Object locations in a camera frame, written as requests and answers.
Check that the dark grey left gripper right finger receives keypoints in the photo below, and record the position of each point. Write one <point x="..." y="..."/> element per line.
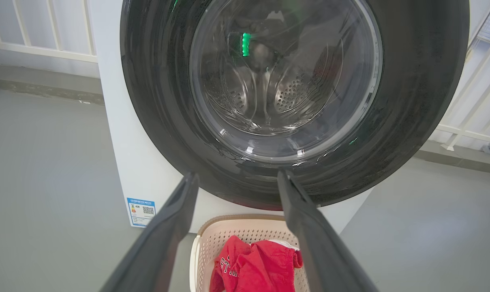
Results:
<point x="326" y="255"/>

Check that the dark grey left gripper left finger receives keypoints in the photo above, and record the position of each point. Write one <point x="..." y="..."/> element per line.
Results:
<point x="155" y="251"/>

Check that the red garment with white stripes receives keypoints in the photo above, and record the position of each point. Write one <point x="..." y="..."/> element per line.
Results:
<point x="277" y="265"/>

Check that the black round glass washer door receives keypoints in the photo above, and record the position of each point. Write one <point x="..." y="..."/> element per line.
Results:
<point x="155" y="101"/>

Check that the cream perforated laundry basket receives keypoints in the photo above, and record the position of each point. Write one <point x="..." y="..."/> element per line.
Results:
<point x="212" y="239"/>

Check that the white front-load washing machine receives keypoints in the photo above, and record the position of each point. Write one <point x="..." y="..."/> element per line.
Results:
<point x="123" y="154"/>

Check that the blue energy label sticker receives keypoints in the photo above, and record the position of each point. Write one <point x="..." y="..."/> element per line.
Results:
<point x="141" y="211"/>

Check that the white metal railing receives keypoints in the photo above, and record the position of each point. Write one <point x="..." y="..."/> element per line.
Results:
<point x="42" y="50"/>
<point x="467" y="133"/>

